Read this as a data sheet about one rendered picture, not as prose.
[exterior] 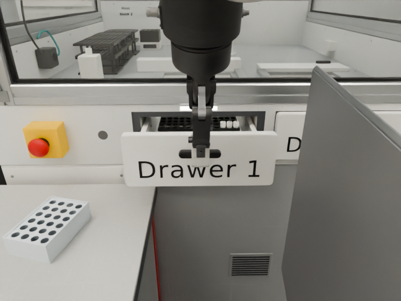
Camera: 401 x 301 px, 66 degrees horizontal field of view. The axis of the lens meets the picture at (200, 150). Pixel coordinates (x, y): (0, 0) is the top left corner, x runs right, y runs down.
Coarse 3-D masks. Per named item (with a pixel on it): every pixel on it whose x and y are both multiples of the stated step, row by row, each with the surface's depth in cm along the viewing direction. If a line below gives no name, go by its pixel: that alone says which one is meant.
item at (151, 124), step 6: (150, 120) 74; (156, 120) 86; (240, 120) 83; (246, 120) 74; (144, 126) 70; (150, 126) 74; (156, 126) 85; (240, 126) 83; (246, 126) 74; (252, 126) 70
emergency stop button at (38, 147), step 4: (32, 140) 63; (36, 140) 63; (40, 140) 63; (28, 144) 63; (32, 144) 63; (36, 144) 63; (40, 144) 63; (44, 144) 63; (28, 148) 63; (32, 148) 63; (36, 148) 63; (40, 148) 63; (44, 148) 63; (48, 148) 64; (32, 152) 63; (36, 152) 63; (40, 152) 63; (44, 152) 64; (36, 156) 64; (40, 156) 64
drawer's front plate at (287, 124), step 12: (276, 120) 68; (288, 120) 67; (300, 120) 67; (384, 120) 68; (396, 120) 68; (276, 132) 68; (288, 132) 68; (300, 132) 68; (276, 156) 71; (288, 156) 71
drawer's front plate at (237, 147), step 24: (144, 144) 57; (168, 144) 57; (216, 144) 57; (240, 144) 58; (264, 144) 58; (144, 168) 60; (168, 168) 60; (192, 168) 60; (216, 168) 60; (240, 168) 60; (264, 168) 60
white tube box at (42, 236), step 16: (48, 208) 60; (64, 208) 59; (80, 208) 59; (32, 224) 55; (48, 224) 55; (64, 224) 55; (80, 224) 58; (16, 240) 51; (32, 240) 52; (48, 240) 52; (64, 240) 54; (32, 256) 51; (48, 256) 51
